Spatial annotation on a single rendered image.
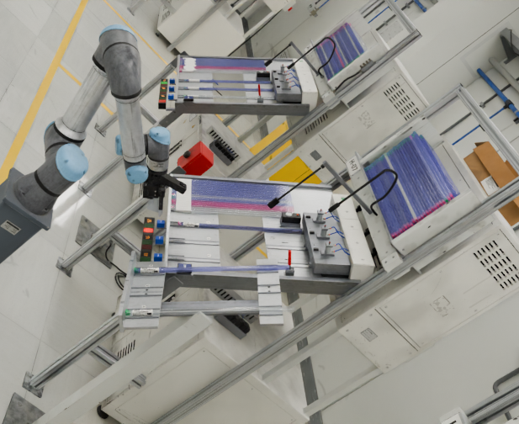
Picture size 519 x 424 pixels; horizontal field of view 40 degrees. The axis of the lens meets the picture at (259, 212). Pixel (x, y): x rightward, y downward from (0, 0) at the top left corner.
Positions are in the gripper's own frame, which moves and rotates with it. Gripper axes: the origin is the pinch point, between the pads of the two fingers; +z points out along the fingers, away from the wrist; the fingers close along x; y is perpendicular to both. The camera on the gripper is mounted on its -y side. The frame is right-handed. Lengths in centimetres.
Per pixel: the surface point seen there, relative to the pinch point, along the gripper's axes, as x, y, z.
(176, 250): 16.8, -6.5, 4.8
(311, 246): 17, -56, -1
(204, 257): 20.0, -17.0, 4.8
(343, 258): 24, -67, -1
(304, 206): -20, -59, 5
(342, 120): -113, -93, 6
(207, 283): 32.1, -18.0, 7.3
